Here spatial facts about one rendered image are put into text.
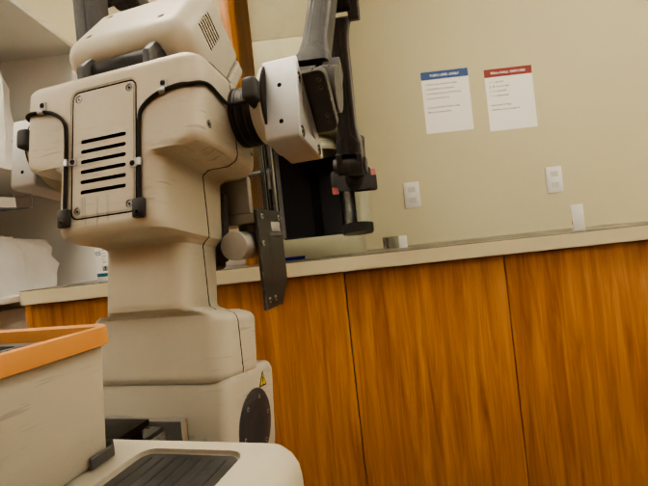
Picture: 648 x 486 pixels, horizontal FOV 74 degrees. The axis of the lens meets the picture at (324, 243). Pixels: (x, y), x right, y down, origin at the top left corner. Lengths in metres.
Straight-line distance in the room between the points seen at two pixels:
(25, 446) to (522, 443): 1.24
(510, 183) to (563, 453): 1.11
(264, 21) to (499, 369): 1.35
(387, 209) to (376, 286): 0.76
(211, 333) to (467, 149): 1.63
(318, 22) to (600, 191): 1.67
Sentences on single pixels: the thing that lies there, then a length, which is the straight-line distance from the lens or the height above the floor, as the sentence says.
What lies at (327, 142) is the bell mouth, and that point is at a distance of 1.55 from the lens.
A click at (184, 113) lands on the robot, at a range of 0.56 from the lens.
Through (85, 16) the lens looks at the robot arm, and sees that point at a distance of 1.04.
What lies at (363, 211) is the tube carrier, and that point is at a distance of 1.32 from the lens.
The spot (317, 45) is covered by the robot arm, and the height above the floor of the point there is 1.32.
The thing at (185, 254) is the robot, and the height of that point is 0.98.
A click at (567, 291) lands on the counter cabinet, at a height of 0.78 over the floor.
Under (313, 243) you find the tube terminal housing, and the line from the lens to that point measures 1.48.
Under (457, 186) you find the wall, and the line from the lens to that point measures 2.00.
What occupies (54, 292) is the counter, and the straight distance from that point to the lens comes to 1.41.
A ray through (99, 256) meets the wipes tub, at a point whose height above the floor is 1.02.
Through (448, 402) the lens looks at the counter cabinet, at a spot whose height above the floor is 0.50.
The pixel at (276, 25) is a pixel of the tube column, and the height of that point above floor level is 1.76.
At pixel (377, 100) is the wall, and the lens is 2.02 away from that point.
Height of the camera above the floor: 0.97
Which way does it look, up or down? level
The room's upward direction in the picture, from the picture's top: 6 degrees counter-clockwise
